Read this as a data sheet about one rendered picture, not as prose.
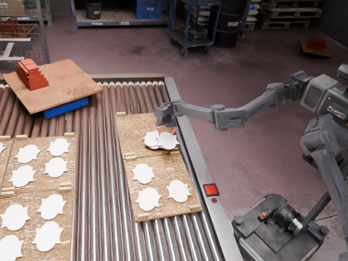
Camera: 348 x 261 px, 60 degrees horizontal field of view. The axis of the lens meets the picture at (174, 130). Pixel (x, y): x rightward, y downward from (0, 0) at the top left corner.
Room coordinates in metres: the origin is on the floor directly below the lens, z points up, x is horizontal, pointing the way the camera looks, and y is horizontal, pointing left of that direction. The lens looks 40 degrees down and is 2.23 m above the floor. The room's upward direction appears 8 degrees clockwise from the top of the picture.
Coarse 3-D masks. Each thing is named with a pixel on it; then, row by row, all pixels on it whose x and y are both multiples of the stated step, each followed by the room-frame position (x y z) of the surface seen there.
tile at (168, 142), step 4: (164, 132) 1.35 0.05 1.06; (160, 136) 1.31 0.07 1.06; (164, 136) 1.32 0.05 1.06; (168, 136) 1.32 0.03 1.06; (172, 136) 1.33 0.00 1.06; (176, 136) 1.34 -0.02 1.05; (160, 140) 1.28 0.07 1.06; (164, 140) 1.28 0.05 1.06; (168, 140) 1.29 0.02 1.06; (172, 140) 1.29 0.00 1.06; (176, 140) 1.30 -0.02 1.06; (160, 144) 1.24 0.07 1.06; (164, 144) 1.25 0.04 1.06; (168, 144) 1.25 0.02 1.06; (172, 144) 1.26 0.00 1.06; (176, 144) 1.27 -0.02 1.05; (164, 148) 1.22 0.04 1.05; (168, 148) 1.22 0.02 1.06; (172, 148) 1.23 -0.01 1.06
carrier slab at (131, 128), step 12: (120, 120) 1.55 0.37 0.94; (132, 120) 1.57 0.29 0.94; (144, 120) 1.59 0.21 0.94; (156, 120) 1.61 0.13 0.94; (120, 132) 1.44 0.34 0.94; (132, 132) 1.45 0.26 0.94; (144, 132) 1.47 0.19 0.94; (168, 132) 1.50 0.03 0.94; (120, 144) 1.32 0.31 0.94; (132, 144) 1.34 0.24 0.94; (144, 144) 1.35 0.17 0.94; (144, 156) 1.26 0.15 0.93
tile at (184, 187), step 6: (174, 180) 1.09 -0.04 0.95; (168, 186) 1.04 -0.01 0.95; (174, 186) 1.05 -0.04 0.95; (180, 186) 1.06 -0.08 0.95; (186, 186) 1.06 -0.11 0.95; (168, 192) 1.01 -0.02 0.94; (174, 192) 1.01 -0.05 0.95; (180, 192) 1.02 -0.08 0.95; (186, 192) 1.02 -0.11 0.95; (168, 198) 0.97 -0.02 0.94; (174, 198) 0.97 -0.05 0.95; (180, 198) 0.98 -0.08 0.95; (186, 198) 0.98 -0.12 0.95
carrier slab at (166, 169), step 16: (144, 160) 1.22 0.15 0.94; (160, 160) 1.24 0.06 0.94; (176, 160) 1.26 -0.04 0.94; (128, 176) 1.09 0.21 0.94; (160, 176) 1.12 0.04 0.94; (176, 176) 1.13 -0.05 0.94; (160, 192) 1.01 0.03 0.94; (192, 192) 1.04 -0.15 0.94; (160, 208) 0.91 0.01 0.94; (176, 208) 0.92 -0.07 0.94
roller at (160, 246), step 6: (132, 84) 2.03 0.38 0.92; (132, 90) 1.95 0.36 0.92; (132, 96) 1.87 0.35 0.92; (132, 102) 1.81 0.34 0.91; (156, 222) 0.83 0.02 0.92; (156, 228) 0.80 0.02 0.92; (156, 234) 0.77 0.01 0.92; (162, 234) 0.78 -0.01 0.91; (156, 240) 0.74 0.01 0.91; (162, 240) 0.74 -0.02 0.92; (156, 246) 0.72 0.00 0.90; (162, 246) 0.71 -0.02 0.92; (162, 252) 0.69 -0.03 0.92; (162, 258) 0.66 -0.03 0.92
